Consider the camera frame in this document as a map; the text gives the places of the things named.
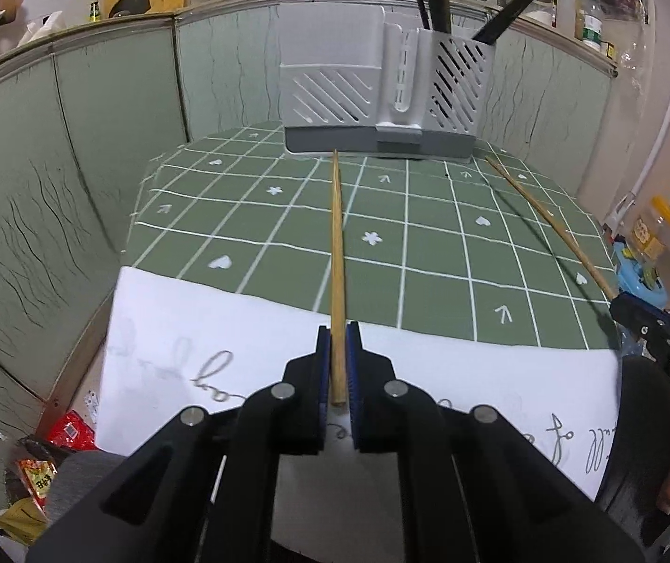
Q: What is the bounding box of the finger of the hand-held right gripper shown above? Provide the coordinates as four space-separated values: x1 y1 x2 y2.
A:
609 293 670 405

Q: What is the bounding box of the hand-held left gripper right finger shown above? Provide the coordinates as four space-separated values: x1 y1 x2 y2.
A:
346 321 646 563

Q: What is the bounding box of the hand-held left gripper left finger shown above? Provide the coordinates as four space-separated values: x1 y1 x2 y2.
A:
27 324 332 563

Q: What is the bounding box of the white grey utensil holder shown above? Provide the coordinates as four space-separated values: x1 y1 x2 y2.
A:
279 5 497 165

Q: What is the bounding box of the blue plastic container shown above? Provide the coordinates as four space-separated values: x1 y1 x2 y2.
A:
616 240 667 312

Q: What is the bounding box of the plastic jar yellow lid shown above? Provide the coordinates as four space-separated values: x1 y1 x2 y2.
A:
631 196 670 262

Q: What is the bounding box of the green checked tablecloth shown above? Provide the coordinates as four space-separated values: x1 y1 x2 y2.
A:
96 123 625 502

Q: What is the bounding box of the white pipe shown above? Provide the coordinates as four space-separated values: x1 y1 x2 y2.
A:
604 12 670 231

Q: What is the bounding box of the red snack packet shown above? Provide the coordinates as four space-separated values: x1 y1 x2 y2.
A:
47 411 99 453

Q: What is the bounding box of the person's left leg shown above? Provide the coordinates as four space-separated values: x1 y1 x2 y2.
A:
47 450 132 540

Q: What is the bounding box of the orange snack packet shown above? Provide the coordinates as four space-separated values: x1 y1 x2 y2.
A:
15 458 58 511

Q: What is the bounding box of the white squeeze bottle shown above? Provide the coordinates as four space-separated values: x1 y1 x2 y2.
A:
554 0 580 42

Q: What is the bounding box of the yellow plastic bag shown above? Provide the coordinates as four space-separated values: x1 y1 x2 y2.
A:
0 498 49 544

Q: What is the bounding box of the white crumpled bag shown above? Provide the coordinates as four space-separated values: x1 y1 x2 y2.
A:
18 12 69 48

